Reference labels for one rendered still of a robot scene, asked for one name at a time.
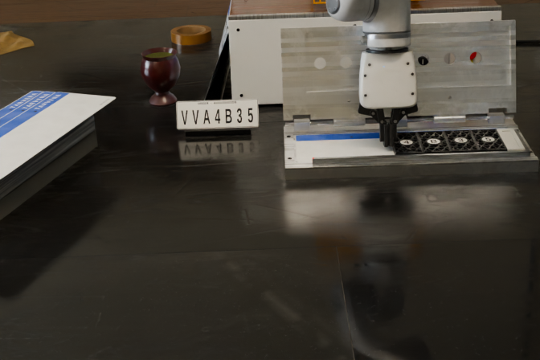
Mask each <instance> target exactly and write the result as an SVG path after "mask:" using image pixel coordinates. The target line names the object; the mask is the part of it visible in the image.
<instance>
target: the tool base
mask: <svg viewBox="0 0 540 360"><path fill-rule="evenodd" d="M513 119H514V115H505V114H504V113H503V112H489V113H487V116H469V117H466V120H465V122H455V123H433V121H434V117H423V118H407V116H404V117H403V118H402V119H401V120H400V121H399V123H398V124H397V132H406V131H430V130H454V129H500V128H507V129H518V125H516V124H515V123H514V121H513ZM470 120H476V121H470ZM422 121H429V122H422ZM375 123H378V122H377V121H376V120H366V124H365V125H360V126H337V127H334V126H333V121H309V119H294V122H285V126H287V127H284V161H285V180H297V179H321V178H368V177H393V176H417V175H442V174H490V173H514V172H538V163H539V160H538V157H537V156H535V155H534V153H530V156H529V157H481V158H457V159H432V160H408V161H384V162H337V163H313V162H297V155H296V142H295V136H296V135H311V134H335V133H379V124H375ZM310 125H311V126H310ZM287 136H291V137H287ZM288 158H292V159H288Z"/></svg>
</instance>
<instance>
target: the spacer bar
mask: <svg viewBox="0 0 540 360"><path fill-rule="evenodd" d="M497 131H498V133H499V134H500V136H501V139H502V140H503V142H504V143H505V146H506V148H507V151H518V150H526V149H525V147H524V146H523V144H522V143H521V141H520V139H519V138H518V135H517V134H516V133H515V131H514V129H497Z"/></svg>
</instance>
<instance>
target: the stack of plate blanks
mask: <svg viewBox="0 0 540 360"><path fill-rule="evenodd" d="M40 93H42V92H41V91H31V92H29V93H27V94H26V95H25V96H22V97H21V98H19V99H17V100H16V101H14V102H13V103H11V104H9V105H7V106H6V107H5V108H2V109H1V110H0V118H1V117H3V116H5V115H6V114H7V113H10V112H11V111H13V110H14V109H16V108H17V107H19V106H21V105H22V104H25V103H26V102H27V101H29V100H31V99H32V98H34V97H36V96H37V95H39V94H40ZM97 146H98V144H97V137H96V128H95V121H94V116H93V115H92V116H90V117H89V118H88V119H87V120H85V121H83V122H82V123H80V124H79V125H77V126H76V127H75V128H74V129H72V130H71V131H69V132H68V133H66V134H65V135H63V136H62V137H61V138H59V139H58V140H57V141H55V142H53V143H52V144H51V145H49V146H48V147H47V148H45V149H44V150H42V151H41V152H39V153H38V154H36V155H35V156H34V157H32V158H31V159H30V160H28V161H27V162H25V163H24V164H22V165H21V166H20V167H18V168H17V169H16V170H14V171H12V172H11V173H10V174H8V175H7V176H5V177H4V178H3V179H1V180H0V220H1V219H3V218H4V217H6V216H7V215H8V214H9V213H11V212H12V211H13V210H14V209H16V208H17V207H19V206H20V205H21V204H22V203H24V202H25V201H27V200H28V199H29V198H30V197H31V196H32V195H34V194H35V193H37V192H38V191H39V190H41V189H42V188H44V187H45V186H46V185H47V184H48V183H49V182H51V181H52V180H54V179H55V178H56V177H58V176H59V175H60V174H62V173H63V172H64V171H65V170H67V169H68V168H69V167H70V166H72V165H73V164H75V163H76V162H77V161H79V160H80V159H81V158H82V157H83V156H85V155H86V154H87V153H89V152H90V151H92V150H93V149H94V148H96V147H97Z"/></svg>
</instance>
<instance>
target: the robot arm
mask: <svg viewBox="0 0 540 360"><path fill-rule="evenodd" d="M325 3H326V8H327V11H328V13H329V15H330V16H331V17H332V18H334V19H336V20H338V21H342V22H356V21H362V29H363V34H365V35H364V36H361V42H362V43H364V44H365V45H367V46H368V47H369V48H367V49H366V51H363V52H362V57H361V64H360V71H359V88H358V94H359V105H358V113H360V114H363V115H367V116H372V117H373V118H374V119H375V120H376V121H377V122H378V123H379V140H380V142H383V145H384V147H388V146H390V147H394V141H397V124H398V123H399V121H400V120H401V119H402V118H403V117H404V116H405V115H407V114H410V113H416V112H417V111H418V106H417V79H416V69H415V57H414V53H413V51H411V50H408V47H405V46H410V45H411V0H325ZM384 108H392V110H391V118H390V120H389V123H388V124H387V121H386V120H385V117H384V111H383V109H384Z"/></svg>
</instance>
